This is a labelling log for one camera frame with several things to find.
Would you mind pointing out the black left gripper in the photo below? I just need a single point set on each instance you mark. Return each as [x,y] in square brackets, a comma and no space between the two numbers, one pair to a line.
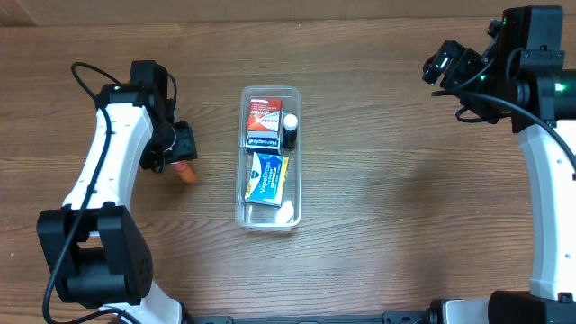
[183,144]

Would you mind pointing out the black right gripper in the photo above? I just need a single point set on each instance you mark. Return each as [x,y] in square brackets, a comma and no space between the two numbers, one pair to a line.
[450,66]

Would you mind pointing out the orange effervescent tablet tube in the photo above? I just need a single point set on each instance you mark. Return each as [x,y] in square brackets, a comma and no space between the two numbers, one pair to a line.
[185,172]

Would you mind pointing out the white blue Hansaplast box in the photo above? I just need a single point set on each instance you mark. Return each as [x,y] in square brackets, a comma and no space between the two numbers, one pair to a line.
[270,146]

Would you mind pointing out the clear plastic container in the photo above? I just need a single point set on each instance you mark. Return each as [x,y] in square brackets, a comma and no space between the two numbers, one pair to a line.
[257,216]

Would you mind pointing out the red Panadol box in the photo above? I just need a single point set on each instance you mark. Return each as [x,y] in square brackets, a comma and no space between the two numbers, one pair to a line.
[264,117]

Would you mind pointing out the blue yellow VapoDrops box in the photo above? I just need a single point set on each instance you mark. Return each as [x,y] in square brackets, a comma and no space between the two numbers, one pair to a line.
[267,178]

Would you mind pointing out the dark Woods syrup bottle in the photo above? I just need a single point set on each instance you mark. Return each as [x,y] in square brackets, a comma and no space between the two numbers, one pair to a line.
[290,131]

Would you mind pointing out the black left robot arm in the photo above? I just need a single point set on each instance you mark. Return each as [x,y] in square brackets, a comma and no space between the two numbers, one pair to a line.
[95,252]

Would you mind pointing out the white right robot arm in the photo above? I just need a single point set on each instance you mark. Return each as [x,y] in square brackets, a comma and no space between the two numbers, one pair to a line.
[521,76]

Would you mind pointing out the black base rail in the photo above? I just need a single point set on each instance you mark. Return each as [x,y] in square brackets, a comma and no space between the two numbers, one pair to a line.
[388,317]

